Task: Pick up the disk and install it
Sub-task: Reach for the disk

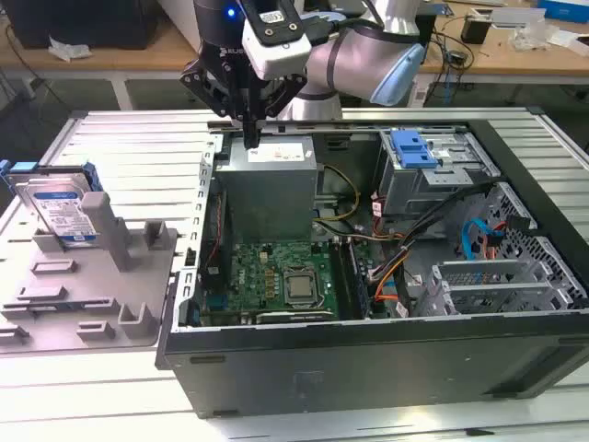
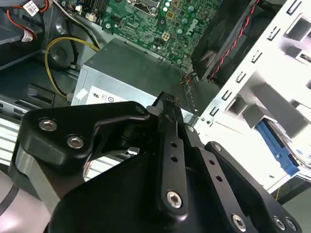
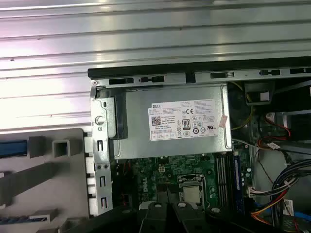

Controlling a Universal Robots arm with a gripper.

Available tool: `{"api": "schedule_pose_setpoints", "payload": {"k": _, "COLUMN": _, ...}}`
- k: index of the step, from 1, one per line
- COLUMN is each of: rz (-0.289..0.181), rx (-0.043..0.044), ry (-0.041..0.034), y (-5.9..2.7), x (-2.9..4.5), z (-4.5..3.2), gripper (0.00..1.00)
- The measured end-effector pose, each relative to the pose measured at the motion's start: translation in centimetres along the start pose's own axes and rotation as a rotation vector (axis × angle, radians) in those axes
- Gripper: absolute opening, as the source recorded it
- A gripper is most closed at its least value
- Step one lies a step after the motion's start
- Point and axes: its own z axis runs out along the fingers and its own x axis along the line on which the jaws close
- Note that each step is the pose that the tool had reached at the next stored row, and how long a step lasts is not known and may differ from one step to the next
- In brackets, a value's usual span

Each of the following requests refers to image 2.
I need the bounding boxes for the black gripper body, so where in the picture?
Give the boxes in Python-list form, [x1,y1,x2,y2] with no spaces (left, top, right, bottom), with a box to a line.
[48,150,230,233]

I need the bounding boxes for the hard disk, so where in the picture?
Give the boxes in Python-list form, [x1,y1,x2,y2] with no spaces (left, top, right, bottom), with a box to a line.
[256,114,311,177]

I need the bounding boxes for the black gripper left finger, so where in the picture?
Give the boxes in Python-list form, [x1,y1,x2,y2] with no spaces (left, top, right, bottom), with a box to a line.
[9,91,190,221]

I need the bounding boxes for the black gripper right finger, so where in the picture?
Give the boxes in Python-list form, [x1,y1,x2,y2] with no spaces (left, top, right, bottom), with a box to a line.
[181,109,302,233]

